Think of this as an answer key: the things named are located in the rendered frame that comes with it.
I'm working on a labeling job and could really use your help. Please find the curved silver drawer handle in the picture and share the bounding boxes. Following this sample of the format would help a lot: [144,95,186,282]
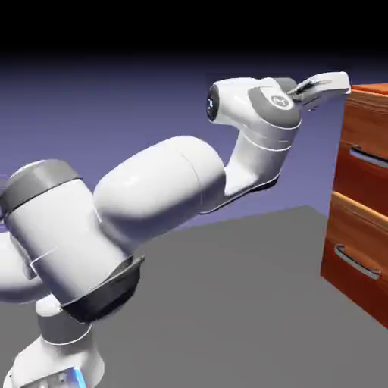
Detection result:
[348,145,388,170]
[333,244,382,280]

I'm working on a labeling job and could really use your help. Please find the wooden drawer front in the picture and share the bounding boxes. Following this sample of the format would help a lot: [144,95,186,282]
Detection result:
[332,90,388,217]
[320,192,388,329]

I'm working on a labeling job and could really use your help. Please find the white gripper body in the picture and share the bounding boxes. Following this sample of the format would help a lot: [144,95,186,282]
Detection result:
[298,71,352,103]

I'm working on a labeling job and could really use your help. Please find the brown wooden cabinet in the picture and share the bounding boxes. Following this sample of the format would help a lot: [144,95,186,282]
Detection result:
[320,83,388,330]

